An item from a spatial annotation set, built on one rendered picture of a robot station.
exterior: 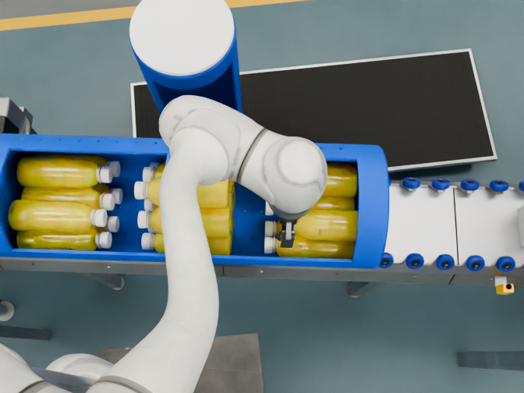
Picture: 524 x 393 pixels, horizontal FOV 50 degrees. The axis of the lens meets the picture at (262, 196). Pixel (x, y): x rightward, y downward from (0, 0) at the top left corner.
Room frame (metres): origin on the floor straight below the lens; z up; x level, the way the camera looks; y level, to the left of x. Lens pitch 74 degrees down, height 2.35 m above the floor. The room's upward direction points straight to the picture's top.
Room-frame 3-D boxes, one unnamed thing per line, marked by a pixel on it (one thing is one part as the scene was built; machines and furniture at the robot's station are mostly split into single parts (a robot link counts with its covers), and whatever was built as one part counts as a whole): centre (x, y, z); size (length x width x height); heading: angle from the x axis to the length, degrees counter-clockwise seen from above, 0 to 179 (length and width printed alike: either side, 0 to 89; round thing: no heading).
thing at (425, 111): (0.95, -0.20, 0.07); 1.50 x 0.52 x 0.15; 96
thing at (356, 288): (0.25, -0.38, 0.31); 0.06 x 0.06 x 0.63; 88
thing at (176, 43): (0.83, 0.21, 1.03); 0.28 x 0.28 x 0.01
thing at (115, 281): (0.29, 0.60, 0.31); 0.06 x 0.06 x 0.63; 88
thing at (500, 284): (0.19, -0.61, 0.92); 0.08 x 0.03 x 0.05; 178
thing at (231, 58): (0.83, 0.21, 0.59); 0.28 x 0.28 x 0.88
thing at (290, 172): (0.28, -0.04, 1.48); 0.13 x 0.11 x 0.16; 61
